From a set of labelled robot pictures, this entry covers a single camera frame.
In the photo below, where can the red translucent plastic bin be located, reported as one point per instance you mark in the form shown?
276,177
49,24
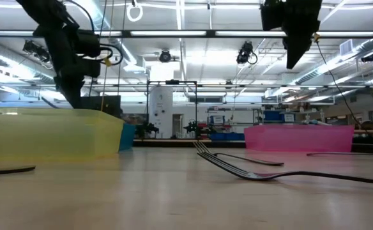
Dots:
298,139

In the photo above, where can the small blue-screen monitor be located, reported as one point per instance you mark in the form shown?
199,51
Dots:
217,119

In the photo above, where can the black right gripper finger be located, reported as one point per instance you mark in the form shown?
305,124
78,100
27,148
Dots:
296,51

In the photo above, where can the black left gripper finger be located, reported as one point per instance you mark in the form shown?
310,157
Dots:
73,96

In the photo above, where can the large silver ceiling duct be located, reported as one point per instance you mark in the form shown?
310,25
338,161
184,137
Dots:
14,64

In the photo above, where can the blue plastic bin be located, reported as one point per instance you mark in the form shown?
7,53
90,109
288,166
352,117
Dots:
127,137

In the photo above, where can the yellow translucent plastic bin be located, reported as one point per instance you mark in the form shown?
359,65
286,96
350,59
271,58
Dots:
46,134

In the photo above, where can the blue storage box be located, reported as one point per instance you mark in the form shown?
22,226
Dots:
273,115

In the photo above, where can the blue storage crate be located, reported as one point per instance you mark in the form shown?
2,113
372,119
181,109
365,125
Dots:
226,136

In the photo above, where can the ceiling-mounted black camera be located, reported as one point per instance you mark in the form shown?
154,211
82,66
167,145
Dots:
165,56
38,51
244,51

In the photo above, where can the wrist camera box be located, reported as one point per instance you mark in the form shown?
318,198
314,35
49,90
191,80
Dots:
87,43
271,16

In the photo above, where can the slender cutlery piece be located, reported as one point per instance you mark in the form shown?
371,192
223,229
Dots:
7,170

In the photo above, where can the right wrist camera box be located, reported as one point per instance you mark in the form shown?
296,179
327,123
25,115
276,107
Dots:
271,16

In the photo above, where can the black fork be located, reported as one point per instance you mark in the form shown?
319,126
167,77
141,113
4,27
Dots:
271,163
256,176

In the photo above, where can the metal-framed workbench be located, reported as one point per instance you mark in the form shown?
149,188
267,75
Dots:
371,131

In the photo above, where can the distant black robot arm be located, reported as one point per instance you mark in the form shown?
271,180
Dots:
147,129
194,127

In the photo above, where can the distant black gantry frame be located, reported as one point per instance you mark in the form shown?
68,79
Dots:
172,82

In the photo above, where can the distant long table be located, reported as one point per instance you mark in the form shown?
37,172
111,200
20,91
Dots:
161,140

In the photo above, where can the white pillar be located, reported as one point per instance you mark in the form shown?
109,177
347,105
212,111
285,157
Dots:
161,108

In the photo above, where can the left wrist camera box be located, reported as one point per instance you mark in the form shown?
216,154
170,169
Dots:
87,43

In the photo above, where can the grey rolled bundle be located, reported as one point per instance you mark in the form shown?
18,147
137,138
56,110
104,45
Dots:
314,122

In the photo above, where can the black rectangular panel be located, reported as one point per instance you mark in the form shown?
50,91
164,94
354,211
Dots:
106,103

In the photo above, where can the white duct vent grille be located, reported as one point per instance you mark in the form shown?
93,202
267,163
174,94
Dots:
349,47

